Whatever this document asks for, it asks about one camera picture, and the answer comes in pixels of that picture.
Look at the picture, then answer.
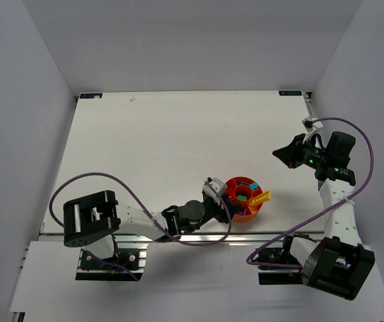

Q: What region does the orange divided round container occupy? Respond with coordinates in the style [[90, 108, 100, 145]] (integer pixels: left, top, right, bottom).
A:
[[225, 176, 264, 223]]

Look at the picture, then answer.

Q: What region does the yellow long lego plate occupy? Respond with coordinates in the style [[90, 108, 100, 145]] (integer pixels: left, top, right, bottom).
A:
[[249, 191, 271, 207]]

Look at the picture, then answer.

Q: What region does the small cyan lego brick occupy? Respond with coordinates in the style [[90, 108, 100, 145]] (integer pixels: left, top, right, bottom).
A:
[[249, 182, 260, 191]]

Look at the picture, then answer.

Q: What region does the purple lego piece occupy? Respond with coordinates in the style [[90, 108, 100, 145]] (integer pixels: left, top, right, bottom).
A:
[[235, 209, 248, 216]]

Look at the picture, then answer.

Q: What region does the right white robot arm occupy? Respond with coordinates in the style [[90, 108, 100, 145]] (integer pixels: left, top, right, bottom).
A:
[[272, 131, 375, 301]]

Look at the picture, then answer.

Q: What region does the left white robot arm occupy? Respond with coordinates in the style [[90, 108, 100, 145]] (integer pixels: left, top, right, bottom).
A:
[[63, 191, 240, 260]]

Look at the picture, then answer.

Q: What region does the blue label sticker right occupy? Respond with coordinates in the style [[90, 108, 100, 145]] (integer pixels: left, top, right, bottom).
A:
[[278, 91, 302, 97]]

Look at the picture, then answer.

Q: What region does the blue label sticker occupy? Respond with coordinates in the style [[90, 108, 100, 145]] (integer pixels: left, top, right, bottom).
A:
[[278, 91, 302, 97], [79, 93, 103, 99]]

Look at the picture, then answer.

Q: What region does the blue label sticker left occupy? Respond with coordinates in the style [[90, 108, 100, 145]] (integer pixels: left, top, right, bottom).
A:
[[79, 93, 103, 99]]

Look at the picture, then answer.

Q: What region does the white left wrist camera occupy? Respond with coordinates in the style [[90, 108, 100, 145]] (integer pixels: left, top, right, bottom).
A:
[[202, 177, 227, 205]]

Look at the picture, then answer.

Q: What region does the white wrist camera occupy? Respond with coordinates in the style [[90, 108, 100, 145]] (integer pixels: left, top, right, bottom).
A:
[[202, 177, 227, 205], [302, 117, 323, 144]]

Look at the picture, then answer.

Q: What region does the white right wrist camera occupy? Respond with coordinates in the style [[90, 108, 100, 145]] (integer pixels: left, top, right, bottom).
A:
[[302, 117, 323, 144]]

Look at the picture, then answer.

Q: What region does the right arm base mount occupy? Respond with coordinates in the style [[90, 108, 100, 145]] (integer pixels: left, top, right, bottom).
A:
[[253, 248, 302, 286]]

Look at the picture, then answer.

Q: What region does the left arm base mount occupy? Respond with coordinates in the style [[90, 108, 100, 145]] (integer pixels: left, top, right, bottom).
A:
[[75, 246, 147, 282]]

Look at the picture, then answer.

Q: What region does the aluminium front table rail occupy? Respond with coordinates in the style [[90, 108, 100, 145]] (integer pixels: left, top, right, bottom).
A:
[[38, 232, 324, 243]]

